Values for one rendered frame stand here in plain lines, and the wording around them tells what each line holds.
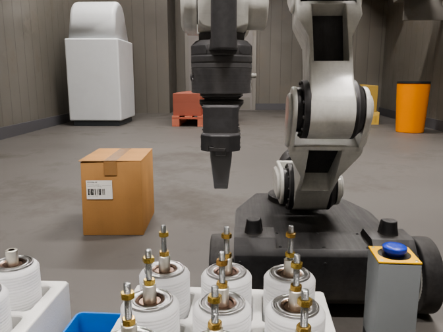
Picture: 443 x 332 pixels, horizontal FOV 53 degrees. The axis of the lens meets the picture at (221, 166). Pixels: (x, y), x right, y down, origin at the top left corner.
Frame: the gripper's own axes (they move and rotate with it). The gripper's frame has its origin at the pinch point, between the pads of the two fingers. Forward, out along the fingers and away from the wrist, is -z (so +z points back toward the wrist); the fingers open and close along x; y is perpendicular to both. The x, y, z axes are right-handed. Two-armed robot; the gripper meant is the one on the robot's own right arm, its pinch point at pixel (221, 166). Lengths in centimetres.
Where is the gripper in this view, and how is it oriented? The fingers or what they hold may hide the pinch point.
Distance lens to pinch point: 66.7
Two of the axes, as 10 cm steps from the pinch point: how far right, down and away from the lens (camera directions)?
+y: 10.0, 0.1, -0.3
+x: -0.3, 2.0, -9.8
